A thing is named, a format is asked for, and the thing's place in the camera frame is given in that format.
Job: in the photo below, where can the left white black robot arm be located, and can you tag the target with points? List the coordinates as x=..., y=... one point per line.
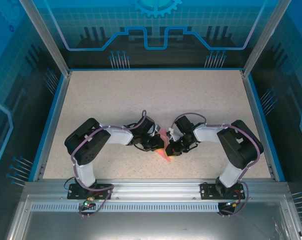
x=87, y=145

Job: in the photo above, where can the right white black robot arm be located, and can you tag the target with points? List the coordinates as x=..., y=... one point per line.
x=240, y=145

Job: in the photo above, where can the grey metal tray panel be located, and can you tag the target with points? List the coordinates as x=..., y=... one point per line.
x=153, y=225

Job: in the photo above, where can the right blue border strip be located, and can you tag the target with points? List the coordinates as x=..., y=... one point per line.
x=265, y=125

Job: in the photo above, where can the blue border strip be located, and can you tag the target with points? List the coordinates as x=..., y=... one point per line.
x=265, y=125
x=47, y=125

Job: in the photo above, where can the left blue border strip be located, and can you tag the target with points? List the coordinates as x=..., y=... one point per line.
x=47, y=125

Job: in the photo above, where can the aluminium mounting rail beam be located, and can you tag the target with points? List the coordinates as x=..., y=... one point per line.
x=153, y=188

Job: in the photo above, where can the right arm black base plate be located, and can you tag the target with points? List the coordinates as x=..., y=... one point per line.
x=208, y=191

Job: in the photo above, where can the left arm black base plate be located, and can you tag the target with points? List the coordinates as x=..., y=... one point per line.
x=76, y=193

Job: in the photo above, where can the left aluminium side rail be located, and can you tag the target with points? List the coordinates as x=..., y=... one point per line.
x=55, y=125

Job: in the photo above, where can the right aluminium frame post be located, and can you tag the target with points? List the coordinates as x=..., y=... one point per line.
x=265, y=37

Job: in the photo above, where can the aluminium frame post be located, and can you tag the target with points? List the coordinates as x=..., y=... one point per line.
x=265, y=37
x=46, y=37

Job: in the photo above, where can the left aluminium frame post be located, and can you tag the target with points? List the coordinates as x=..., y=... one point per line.
x=46, y=37

